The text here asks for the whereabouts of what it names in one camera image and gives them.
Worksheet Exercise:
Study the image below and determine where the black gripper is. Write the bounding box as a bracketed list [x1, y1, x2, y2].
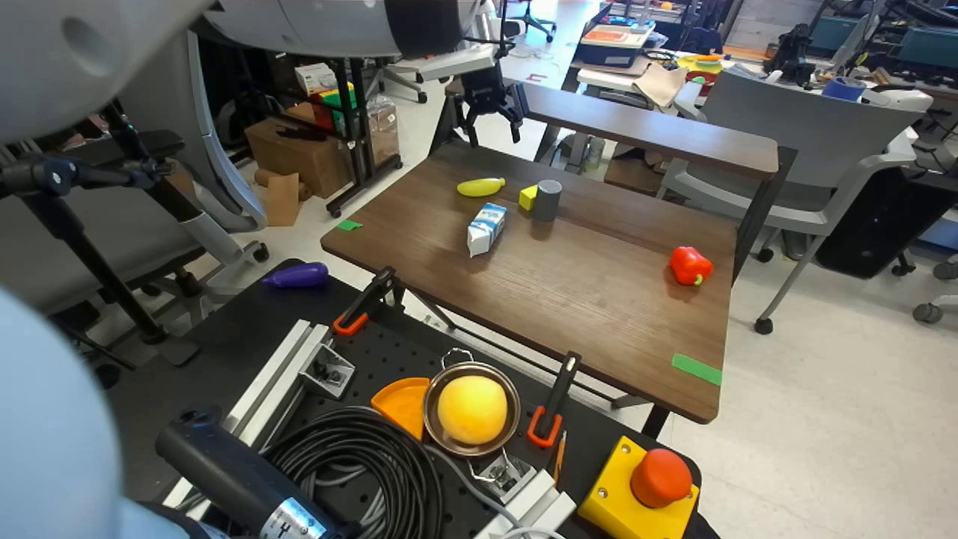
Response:
[458, 67, 533, 143]

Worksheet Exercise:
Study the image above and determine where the yellow banana toy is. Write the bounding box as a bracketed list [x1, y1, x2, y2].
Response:
[455, 173, 509, 201]

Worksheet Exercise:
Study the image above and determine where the purple eggplant toy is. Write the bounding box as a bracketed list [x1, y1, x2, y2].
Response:
[262, 261, 332, 293]

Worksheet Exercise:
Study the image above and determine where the grey cylinder block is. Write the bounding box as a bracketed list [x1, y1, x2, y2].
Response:
[533, 176, 567, 222]

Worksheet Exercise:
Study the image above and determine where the blue white milk carton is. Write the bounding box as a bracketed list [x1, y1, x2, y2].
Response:
[464, 201, 512, 261]

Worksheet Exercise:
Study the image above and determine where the orange topped black box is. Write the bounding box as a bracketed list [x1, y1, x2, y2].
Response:
[579, 20, 655, 71]

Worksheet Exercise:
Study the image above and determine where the black metal rack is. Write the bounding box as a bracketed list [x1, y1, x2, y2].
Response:
[325, 53, 408, 219]

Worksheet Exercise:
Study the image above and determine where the brown wooden table shelf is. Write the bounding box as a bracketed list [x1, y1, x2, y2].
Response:
[444, 71, 786, 179]

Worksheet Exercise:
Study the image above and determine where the large cardboard box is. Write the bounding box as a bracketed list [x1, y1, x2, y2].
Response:
[242, 116, 355, 201]

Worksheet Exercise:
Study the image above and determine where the small cardboard box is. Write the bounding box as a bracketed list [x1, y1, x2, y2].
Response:
[253, 169, 310, 231]

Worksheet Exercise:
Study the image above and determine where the grey curved panel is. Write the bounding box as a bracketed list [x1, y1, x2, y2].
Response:
[118, 28, 266, 234]

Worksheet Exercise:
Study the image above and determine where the orange wedge plate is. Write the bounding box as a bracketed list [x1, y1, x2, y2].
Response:
[370, 375, 437, 444]

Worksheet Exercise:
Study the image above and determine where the light grey office chair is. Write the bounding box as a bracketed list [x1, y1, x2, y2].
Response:
[655, 68, 937, 339]

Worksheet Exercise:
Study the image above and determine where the metal bowl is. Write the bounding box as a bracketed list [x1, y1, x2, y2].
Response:
[419, 360, 524, 462]

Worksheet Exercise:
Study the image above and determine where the yellow emergency stop box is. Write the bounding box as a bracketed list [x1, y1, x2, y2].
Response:
[579, 435, 705, 539]

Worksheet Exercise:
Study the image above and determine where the grey padded chair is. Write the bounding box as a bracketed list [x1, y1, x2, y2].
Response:
[0, 182, 272, 333]

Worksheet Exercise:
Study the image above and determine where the dark blue cylinder device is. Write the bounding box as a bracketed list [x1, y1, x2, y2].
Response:
[156, 411, 338, 539]

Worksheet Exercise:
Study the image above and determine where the black clamp orange handle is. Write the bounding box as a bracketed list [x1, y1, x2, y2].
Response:
[524, 350, 584, 453]
[329, 264, 401, 341]

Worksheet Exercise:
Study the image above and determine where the metal corner bracket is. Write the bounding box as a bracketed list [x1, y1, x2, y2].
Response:
[467, 450, 542, 507]
[299, 341, 361, 401]

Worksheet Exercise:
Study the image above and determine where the aluminium extrusion rail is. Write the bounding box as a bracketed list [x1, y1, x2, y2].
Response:
[163, 317, 332, 511]

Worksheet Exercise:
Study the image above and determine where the black cable coil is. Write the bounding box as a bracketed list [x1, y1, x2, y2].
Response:
[262, 401, 447, 539]

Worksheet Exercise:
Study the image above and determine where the short aluminium rail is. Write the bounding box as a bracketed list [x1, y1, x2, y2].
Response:
[476, 466, 581, 539]

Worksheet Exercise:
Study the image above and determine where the black camera tripod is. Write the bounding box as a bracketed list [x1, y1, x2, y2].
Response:
[0, 100, 218, 347]

